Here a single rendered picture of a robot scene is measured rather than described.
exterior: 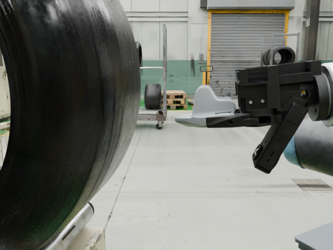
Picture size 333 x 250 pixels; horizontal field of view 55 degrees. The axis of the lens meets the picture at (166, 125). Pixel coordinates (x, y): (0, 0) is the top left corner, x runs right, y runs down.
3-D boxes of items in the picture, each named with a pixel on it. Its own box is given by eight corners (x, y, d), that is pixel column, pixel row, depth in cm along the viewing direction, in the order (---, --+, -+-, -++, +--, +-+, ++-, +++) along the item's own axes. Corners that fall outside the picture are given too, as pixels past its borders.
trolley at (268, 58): (294, 117, 746) (301, 32, 711) (266, 117, 752) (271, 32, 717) (281, 109, 875) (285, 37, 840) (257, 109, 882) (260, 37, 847)
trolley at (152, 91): (165, 130, 602) (165, 24, 567) (95, 129, 607) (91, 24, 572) (166, 123, 665) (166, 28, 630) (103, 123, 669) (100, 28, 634)
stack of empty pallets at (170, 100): (188, 109, 889) (188, 93, 881) (155, 109, 889) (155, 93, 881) (185, 103, 1013) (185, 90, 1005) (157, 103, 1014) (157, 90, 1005)
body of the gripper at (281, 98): (230, 70, 50) (311, 60, 48) (235, 123, 52) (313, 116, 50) (233, 70, 43) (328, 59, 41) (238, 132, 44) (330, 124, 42)
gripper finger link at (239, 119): (206, 112, 49) (264, 106, 47) (207, 123, 49) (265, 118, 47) (205, 117, 44) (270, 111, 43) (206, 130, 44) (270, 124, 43)
